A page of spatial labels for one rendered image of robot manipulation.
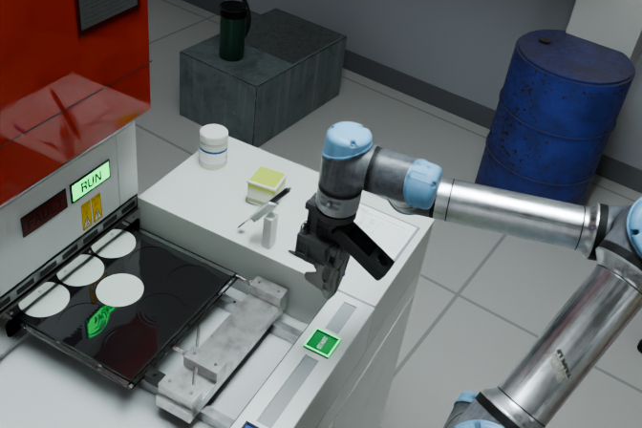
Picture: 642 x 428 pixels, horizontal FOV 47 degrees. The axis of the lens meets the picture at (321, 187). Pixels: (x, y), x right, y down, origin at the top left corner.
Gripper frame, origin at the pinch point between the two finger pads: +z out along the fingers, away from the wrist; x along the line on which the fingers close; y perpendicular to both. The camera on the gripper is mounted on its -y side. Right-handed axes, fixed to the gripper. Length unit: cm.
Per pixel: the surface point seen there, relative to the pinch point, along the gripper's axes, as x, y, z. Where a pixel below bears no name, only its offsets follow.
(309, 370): 6.8, -0.5, 14.3
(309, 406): 13.9, -4.5, 14.5
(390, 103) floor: -257, 81, 110
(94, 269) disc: 4, 54, 20
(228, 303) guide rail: -8.0, 27.0, 25.2
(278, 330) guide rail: -8.0, 13.9, 25.8
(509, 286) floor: -151, -21, 110
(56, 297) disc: 15, 55, 20
